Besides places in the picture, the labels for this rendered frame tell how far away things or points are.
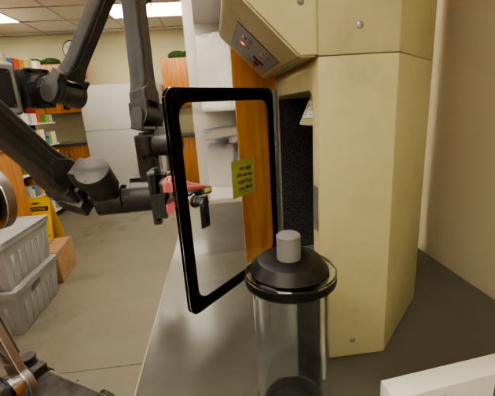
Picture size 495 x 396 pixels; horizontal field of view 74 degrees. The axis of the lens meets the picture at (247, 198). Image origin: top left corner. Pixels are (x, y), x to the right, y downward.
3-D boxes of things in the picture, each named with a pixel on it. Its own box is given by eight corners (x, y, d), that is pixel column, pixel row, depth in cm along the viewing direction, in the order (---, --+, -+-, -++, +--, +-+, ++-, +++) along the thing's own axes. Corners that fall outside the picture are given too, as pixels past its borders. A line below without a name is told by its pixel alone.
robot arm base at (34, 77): (53, 108, 111) (45, 70, 108) (70, 106, 108) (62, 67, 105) (28, 108, 104) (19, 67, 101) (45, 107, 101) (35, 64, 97)
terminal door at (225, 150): (279, 254, 83) (272, 87, 73) (192, 318, 60) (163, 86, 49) (276, 254, 84) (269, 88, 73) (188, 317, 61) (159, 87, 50)
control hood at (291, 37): (274, 78, 74) (272, 29, 71) (318, 56, 43) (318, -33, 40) (222, 81, 73) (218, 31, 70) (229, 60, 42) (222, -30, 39)
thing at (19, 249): (58, 252, 264) (49, 213, 255) (15, 293, 206) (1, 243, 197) (3, 258, 261) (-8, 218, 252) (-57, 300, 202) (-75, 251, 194)
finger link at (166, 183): (202, 178, 61) (150, 183, 60) (206, 215, 63) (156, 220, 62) (203, 171, 68) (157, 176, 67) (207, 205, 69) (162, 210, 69)
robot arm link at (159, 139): (153, 114, 93) (130, 107, 85) (188, 111, 88) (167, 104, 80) (152, 157, 93) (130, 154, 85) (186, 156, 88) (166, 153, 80)
